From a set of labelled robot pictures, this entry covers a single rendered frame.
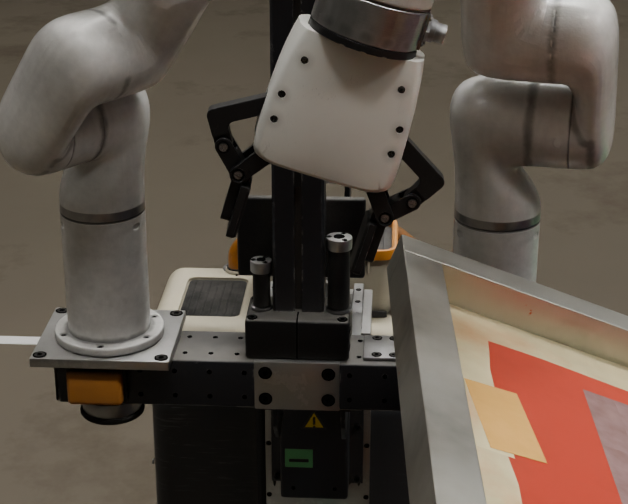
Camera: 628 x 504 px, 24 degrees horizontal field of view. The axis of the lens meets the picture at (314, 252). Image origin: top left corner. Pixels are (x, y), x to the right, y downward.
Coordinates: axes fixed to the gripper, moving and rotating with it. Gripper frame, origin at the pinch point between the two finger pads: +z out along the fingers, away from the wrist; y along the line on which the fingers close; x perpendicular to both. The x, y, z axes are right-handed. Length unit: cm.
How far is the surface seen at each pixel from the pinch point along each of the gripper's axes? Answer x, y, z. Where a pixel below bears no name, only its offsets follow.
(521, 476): 2.1, -21.1, 12.4
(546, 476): 0.7, -23.3, 12.6
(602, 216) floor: -390, -136, 111
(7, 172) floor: -433, 76, 176
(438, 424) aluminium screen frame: 5.6, -13.0, 8.4
